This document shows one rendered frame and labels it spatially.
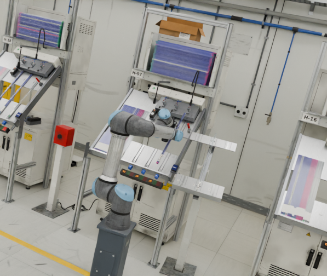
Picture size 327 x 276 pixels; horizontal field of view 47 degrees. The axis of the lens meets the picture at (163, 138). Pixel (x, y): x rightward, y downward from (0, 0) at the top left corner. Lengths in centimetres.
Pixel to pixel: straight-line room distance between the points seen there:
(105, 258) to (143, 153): 94
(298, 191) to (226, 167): 203
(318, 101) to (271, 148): 152
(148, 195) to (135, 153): 46
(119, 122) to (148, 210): 127
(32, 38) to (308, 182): 274
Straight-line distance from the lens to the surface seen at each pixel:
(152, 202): 320
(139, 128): 209
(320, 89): 314
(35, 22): 389
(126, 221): 222
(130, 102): 326
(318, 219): 269
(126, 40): 504
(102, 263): 232
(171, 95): 314
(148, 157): 286
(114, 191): 219
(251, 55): 453
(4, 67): 399
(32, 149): 377
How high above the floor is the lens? 156
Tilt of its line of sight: 12 degrees down
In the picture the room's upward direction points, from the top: 13 degrees clockwise
